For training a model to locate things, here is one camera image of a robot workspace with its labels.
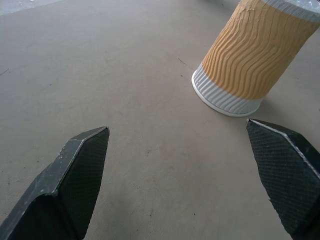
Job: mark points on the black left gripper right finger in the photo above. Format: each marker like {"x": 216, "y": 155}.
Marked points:
{"x": 287, "y": 175}

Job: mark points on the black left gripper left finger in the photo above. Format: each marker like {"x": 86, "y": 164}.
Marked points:
{"x": 62, "y": 185}

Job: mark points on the tan ripple paper cup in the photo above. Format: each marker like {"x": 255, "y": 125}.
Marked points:
{"x": 252, "y": 55}

